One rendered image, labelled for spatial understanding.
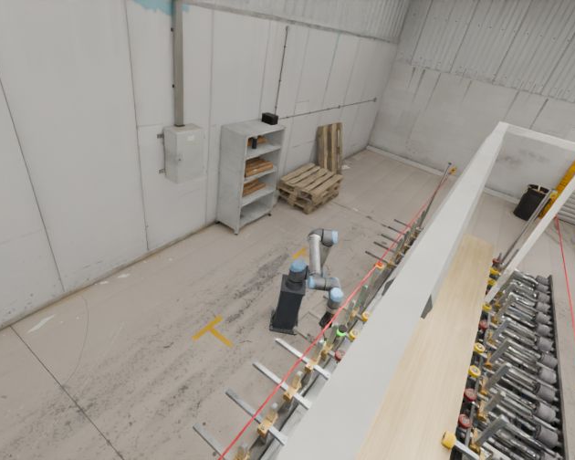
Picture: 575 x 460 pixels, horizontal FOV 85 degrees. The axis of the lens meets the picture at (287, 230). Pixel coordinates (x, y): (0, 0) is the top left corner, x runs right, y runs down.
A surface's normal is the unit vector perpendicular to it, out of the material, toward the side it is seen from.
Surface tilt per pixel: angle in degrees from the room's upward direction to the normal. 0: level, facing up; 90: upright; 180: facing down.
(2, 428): 0
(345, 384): 0
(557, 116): 90
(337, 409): 0
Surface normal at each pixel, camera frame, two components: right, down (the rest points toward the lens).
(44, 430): 0.17, -0.82
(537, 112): -0.56, 0.38
